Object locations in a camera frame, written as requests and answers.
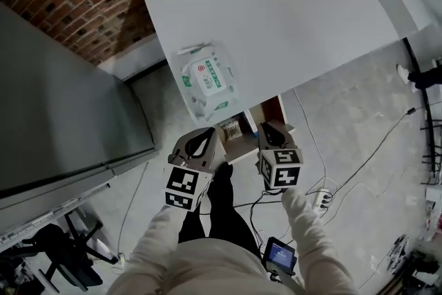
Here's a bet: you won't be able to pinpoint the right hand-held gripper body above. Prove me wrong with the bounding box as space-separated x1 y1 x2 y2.
256 120 305 191

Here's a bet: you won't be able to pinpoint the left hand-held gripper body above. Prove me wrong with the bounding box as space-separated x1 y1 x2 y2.
164 126 227 212

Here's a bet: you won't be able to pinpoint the small white wipes pack item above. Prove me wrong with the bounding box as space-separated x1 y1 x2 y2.
176 41 241 122

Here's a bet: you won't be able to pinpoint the person's right forearm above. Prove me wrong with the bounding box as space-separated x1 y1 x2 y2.
280 187 343 276

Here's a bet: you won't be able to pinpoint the person's left forearm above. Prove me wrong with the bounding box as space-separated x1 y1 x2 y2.
133 205 198 255

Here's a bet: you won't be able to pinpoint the person's black trouser legs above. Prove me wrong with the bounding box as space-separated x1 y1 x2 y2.
177 162 262 260

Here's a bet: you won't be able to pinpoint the white power strip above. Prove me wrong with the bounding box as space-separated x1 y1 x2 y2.
311 187 334 212

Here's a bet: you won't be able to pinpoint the small clear packet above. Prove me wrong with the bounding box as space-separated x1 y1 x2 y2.
220 120 243 142

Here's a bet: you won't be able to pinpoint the black device with screen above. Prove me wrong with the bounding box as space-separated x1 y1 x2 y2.
261 236 298 276

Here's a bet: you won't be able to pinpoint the person's beige sweater torso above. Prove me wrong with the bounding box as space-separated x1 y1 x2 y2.
108 237 360 295

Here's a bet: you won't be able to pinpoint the black office chair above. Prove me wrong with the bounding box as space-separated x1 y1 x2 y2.
0 209 119 293

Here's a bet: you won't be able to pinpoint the grey metal cabinet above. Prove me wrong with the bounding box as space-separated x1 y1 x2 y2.
0 1 157 241

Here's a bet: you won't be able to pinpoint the black metal rack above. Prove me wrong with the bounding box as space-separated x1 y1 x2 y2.
401 37 442 178

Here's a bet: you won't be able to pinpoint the pile of dark equipment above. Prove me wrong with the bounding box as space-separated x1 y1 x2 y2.
385 234 442 295

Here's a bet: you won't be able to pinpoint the white floor cable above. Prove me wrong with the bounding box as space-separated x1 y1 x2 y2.
292 88 328 188

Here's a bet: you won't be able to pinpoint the thin white charger cable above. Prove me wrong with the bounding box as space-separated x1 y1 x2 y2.
116 162 150 265

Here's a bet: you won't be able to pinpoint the grey cable with adapter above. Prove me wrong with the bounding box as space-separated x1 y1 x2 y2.
305 106 418 200

